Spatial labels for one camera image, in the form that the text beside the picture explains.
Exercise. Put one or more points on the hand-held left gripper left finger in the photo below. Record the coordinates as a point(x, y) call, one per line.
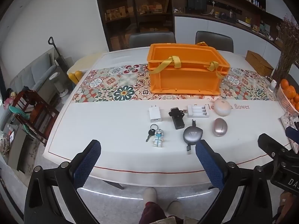
point(86, 165)

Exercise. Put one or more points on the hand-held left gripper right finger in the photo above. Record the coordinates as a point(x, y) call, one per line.
point(210, 165)

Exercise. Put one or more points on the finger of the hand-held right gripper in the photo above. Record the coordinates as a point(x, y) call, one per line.
point(269, 143)
point(293, 134)

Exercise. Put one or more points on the white battery charger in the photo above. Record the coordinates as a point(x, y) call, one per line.
point(198, 110)

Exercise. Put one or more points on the cream round mouse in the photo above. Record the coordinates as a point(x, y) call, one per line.
point(222, 107)

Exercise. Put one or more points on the orange plastic crate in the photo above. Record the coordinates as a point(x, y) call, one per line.
point(186, 81)

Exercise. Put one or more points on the person's right forearm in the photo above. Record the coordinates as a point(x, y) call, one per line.
point(289, 210)

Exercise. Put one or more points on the floral printed mat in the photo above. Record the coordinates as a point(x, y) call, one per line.
point(286, 120)

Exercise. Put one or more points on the white fruit basket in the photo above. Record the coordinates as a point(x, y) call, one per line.
point(283, 100)

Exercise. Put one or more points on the orange fruit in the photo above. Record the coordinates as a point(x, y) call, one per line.
point(290, 90)
point(296, 98)
point(284, 83)

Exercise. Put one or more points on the white cup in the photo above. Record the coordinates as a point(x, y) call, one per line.
point(272, 85)

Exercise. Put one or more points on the black clip device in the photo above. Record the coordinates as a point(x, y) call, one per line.
point(178, 121)

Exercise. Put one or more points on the beige slipper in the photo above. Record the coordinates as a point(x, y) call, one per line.
point(150, 194)
point(174, 207)

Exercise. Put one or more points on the wooden high chair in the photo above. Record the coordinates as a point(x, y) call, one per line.
point(39, 114)

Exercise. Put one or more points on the dark red trouser leg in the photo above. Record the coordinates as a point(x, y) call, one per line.
point(151, 214)

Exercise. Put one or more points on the dried flowers in vase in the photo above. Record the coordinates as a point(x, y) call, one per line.
point(283, 58)

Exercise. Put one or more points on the woven wicker box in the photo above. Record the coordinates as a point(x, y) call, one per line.
point(259, 63)

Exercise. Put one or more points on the patterned table runner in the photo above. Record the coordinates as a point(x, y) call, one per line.
point(105, 86)

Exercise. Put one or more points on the teal toy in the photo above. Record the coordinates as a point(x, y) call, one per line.
point(18, 113)

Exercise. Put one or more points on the white round fan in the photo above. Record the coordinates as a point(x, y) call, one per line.
point(58, 81)

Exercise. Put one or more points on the pink toy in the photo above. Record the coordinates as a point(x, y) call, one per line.
point(8, 101)

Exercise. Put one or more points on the grey sofa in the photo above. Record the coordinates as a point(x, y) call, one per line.
point(35, 72)

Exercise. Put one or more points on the black upright vacuum cleaner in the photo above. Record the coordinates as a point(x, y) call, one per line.
point(61, 61)

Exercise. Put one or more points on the grey dining chair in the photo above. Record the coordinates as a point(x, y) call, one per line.
point(215, 40)
point(151, 39)

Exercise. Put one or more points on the dark wooden cabinet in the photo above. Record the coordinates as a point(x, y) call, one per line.
point(135, 9)

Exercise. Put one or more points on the white wall charger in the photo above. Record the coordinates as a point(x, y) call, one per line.
point(154, 115)

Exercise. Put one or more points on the wooden wall shelf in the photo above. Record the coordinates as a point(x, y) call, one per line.
point(233, 18)

